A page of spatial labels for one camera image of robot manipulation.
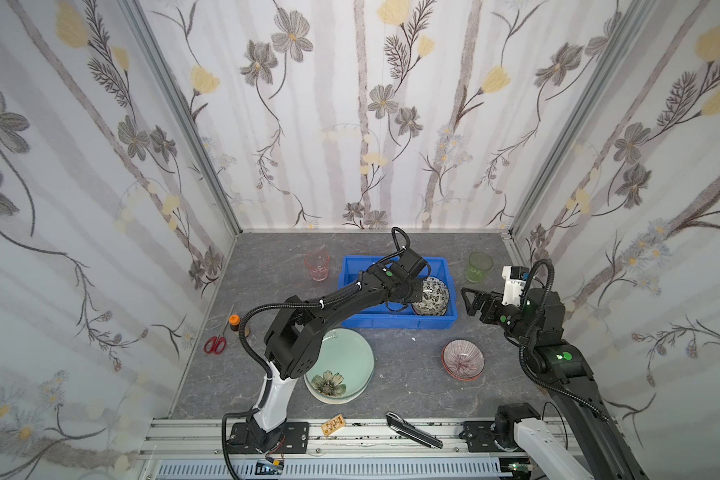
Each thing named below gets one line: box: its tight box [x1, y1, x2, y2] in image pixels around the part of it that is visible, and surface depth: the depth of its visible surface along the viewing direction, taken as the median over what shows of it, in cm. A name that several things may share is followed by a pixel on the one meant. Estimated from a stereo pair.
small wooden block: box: [321, 413, 346, 437], surface depth 77 cm
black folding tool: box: [386, 411, 444, 449], surface depth 76 cm
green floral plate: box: [305, 328, 375, 399], surface depth 84 cm
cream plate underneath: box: [304, 366, 375, 405], surface depth 80 cm
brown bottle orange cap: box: [228, 314, 241, 331], surface depth 87 cm
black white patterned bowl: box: [411, 276, 450, 316], surface depth 90 cm
